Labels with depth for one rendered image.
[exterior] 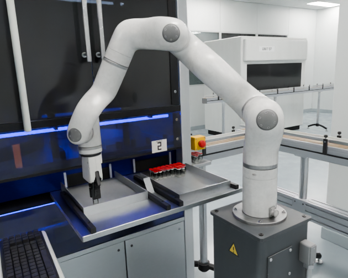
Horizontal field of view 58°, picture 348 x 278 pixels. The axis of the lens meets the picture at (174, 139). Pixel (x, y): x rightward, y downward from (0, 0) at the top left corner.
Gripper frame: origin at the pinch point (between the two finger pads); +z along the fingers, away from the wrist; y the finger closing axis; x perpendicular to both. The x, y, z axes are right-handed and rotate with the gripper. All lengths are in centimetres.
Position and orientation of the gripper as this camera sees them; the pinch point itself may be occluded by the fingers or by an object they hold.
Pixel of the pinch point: (95, 192)
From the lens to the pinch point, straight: 125.9
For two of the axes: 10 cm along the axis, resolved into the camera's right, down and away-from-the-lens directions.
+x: 8.4, -1.5, 5.2
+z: 0.5, 9.8, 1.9
